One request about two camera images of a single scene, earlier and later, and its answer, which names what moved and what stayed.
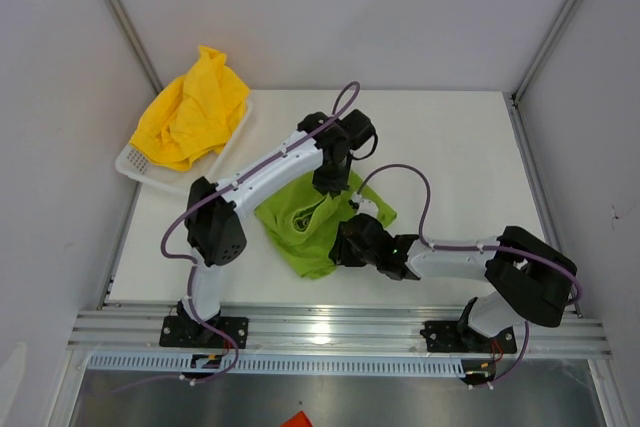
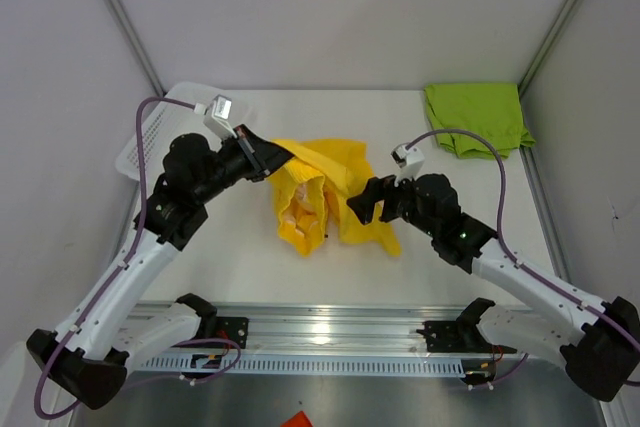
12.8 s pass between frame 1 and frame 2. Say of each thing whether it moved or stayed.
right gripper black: moved
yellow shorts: moved
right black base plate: stayed
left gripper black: moved
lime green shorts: moved
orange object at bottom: stayed
